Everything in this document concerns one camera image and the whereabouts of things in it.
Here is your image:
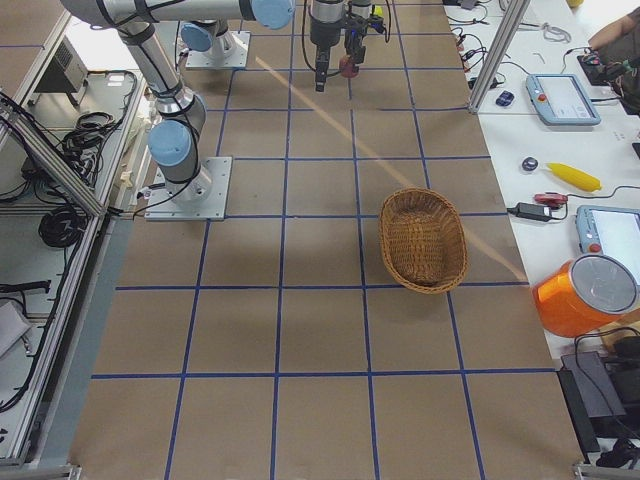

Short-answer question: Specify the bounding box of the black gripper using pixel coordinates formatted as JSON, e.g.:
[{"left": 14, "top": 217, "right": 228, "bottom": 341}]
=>
[
  {"left": 309, "top": 0, "right": 345, "bottom": 92},
  {"left": 344, "top": 0, "right": 385, "bottom": 64}
]

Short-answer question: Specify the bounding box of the dark red apple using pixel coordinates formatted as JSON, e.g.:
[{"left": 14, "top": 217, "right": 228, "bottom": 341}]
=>
[{"left": 338, "top": 55, "right": 359, "bottom": 79}]

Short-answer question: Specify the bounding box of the brown wicker basket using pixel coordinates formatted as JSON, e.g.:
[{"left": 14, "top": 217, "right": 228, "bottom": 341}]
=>
[{"left": 378, "top": 188, "right": 468, "bottom": 294}]

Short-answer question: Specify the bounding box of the dark blue checked pouch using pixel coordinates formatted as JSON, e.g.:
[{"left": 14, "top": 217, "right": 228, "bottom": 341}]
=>
[{"left": 495, "top": 90, "right": 515, "bottom": 107}]

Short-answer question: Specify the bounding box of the small round grey object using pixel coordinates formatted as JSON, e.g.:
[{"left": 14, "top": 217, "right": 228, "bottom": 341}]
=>
[{"left": 521, "top": 157, "right": 539, "bottom": 174}]

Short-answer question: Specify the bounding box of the upper teach pendant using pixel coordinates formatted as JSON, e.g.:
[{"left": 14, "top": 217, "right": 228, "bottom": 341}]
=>
[{"left": 525, "top": 74, "right": 601, "bottom": 126}]

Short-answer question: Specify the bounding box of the teach pendant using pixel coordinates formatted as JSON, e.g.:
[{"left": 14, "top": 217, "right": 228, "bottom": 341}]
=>
[
  {"left": 575, "top": 205, "right": 639, "bottom": 265},
  {"left": 525, "top": 74, "right": 601, "bottom": 126}
]

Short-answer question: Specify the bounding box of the black power adapter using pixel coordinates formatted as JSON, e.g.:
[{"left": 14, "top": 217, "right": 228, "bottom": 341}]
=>
[{"left": 507, "top": 202, "right": 567, "bottom": 222}]

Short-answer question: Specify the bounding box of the red black tool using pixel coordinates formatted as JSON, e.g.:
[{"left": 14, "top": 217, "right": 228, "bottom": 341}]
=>
[{"left": 533, "top": 192, "right": 568, "bottom": 210}]

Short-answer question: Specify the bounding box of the yellow toy corn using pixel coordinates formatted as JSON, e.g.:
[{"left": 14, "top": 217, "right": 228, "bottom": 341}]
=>
[{"left": 546, "top": 162, "right": 602, "bottom": 193}]

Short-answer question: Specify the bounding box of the aluminium side rack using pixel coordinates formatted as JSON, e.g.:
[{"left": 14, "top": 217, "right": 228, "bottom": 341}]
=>
[{"left": 1, "top": 1, "right": 145, "bottom": 470}]

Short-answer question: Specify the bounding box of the person at desk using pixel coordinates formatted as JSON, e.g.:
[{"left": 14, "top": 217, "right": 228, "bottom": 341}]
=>
[{"left": 588, "top": 8, "right": 639, "bottom": 114}]

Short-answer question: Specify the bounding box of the lower teach pendant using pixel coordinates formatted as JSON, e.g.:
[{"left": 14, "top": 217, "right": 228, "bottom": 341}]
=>
[{"left": 575, "top": 205, "right": 639, "bottom": 265}]

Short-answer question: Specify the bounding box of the orange round container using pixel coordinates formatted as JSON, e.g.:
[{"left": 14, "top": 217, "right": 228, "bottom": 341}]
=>
[{"left": 533, "top": 254, "right": 639, "bottom": 338}]

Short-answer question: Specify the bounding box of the black box device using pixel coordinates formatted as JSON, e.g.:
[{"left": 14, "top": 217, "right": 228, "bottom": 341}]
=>
[{"left": 557, "top": 351, "right": 628, "bottom": 461}]

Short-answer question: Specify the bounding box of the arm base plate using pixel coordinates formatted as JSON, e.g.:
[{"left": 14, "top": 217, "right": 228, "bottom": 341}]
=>
[
  {"left": 181, "top": 28, "right": 251, "bottom": 70},
  {"left": 143, "top": 156, "right": 233, "bottom": 221}
]

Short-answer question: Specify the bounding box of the aluminium frame post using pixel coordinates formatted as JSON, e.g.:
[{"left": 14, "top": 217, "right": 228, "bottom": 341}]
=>
[{"left": 467, "top": 0, "right": 530, "bottom": 114}]

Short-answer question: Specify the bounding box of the black cable bundle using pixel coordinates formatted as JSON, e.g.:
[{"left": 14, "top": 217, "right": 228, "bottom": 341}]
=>
[{"left": 52, "top": 112, "right": 126, "bottom": 174}]

